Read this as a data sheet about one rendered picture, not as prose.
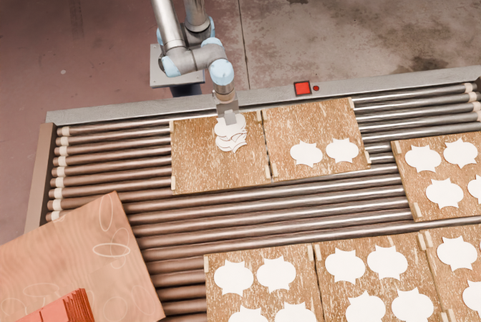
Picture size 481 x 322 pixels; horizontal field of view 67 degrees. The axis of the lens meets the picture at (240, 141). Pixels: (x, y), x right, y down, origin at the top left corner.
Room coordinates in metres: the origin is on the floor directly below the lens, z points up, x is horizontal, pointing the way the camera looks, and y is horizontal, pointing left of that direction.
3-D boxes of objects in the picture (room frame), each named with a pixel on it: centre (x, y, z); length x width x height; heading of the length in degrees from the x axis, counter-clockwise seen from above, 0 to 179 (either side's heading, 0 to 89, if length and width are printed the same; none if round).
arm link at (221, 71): (0.74, 0.04, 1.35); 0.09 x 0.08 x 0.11; 12
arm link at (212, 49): (0.84, 0.08, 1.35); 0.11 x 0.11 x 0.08; 12
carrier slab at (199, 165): (0.66, 0.10, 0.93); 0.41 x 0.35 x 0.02; 92
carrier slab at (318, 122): (0.68, -0.32, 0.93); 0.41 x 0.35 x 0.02; 93
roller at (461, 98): (0.81, -0.14, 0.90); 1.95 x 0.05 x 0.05; 91
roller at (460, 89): (0.86, -0.14, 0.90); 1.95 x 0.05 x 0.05; 91
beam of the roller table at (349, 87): (0.93, -0.14, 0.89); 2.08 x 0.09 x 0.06; 91
